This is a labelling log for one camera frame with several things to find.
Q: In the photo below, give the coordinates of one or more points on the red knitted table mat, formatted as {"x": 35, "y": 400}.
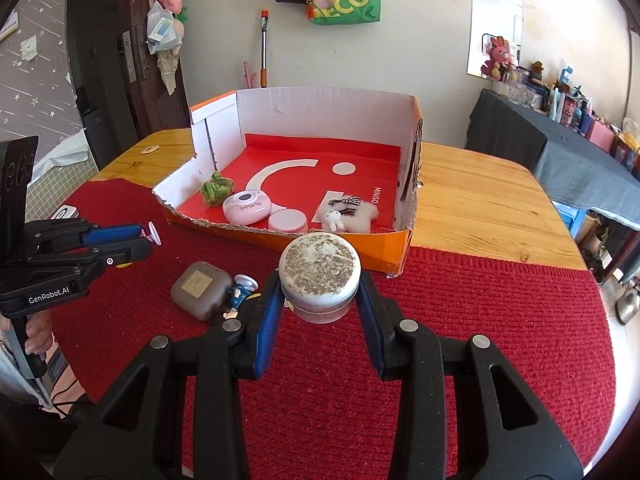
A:
{"x": 320, "y": 411}

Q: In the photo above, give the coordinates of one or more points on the person's left hand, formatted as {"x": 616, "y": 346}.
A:
{"x": 39, "y": 332}

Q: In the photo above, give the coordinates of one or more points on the wall mirror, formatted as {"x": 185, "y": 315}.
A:
{"x": 492, "y": 19}

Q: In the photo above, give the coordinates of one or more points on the plastic bag on door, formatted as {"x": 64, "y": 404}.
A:
{"x": 163, "y": 31}

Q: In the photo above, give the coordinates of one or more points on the blue sailor figurine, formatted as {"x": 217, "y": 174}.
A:
{"x": 242, "y": 288}

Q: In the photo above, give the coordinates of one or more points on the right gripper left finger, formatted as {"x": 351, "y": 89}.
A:
{"x": 135, "y": 430}

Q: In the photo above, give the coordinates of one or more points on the pink rabbit plush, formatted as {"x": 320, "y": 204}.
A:
{"x": 499, "y": 62}

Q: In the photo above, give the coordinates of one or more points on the pink hat small figurine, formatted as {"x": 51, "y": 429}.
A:
{"x": 151, "y": 234}

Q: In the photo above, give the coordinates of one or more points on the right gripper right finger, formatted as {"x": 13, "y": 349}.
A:
{"x": 503, "y": 429}

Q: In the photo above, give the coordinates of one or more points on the pink oval case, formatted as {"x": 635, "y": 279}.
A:
{"x": 247, "y": 207}

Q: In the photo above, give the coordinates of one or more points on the orange white cardboard box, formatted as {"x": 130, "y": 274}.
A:
{"x": 302, "y": 147}

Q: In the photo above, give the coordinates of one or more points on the orange grey mop handle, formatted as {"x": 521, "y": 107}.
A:
{"x": 263, "y": 72}

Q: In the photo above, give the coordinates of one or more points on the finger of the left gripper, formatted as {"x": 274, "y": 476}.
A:
{"x": 110, "y": 233}
{"x": 120, "y": 252}

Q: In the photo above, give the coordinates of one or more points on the dark wooden door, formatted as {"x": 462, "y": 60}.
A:
{"x": 119, "y": 93}

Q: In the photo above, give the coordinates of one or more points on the grey cloth covered table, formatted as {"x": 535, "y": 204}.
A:
{"x": 570, "y": 169}

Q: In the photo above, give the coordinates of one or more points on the pink round compact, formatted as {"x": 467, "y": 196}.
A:
{"x": 288, "y": 221}

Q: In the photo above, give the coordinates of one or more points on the white fluffy bunny clip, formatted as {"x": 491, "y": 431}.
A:
{"x": 349, "y": 213}

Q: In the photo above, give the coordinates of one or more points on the small wooden tag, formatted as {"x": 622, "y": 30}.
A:
{"x": 150, "y": 149}

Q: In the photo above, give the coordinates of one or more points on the pink hanger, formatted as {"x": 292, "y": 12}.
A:
{"x": 249, "y": 76}

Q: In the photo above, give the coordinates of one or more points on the white glitter cream jar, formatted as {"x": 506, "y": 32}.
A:
{"x": 319, "y": 274}

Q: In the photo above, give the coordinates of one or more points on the grey square earbuds case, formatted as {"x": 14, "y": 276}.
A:
{"x": 201, "y": 290}

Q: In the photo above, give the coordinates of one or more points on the white square device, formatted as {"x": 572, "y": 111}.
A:
{"x": 65, "y": 212}

